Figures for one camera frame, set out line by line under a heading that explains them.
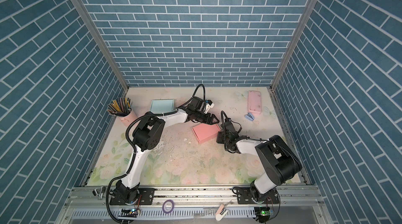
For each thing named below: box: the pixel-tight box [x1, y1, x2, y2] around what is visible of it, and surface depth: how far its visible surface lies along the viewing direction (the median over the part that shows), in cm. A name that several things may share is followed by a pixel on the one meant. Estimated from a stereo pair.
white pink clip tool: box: [215, 203, 229, 221], surface depth 69 cm
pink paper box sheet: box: [191, 123, 222, 144], surface depth 93 cm
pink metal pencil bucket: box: [116, 107, 138, 127], surface depth 94 cm
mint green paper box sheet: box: [149, 98, 175, 114], surface depth 107 cm
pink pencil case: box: [247, 90, 262, 115], surface depth 113 cm
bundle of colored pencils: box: [106, 97, 133, 117], surface depth 95 cm
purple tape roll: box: [162, 199, 175, 214], surface depth 72 cm
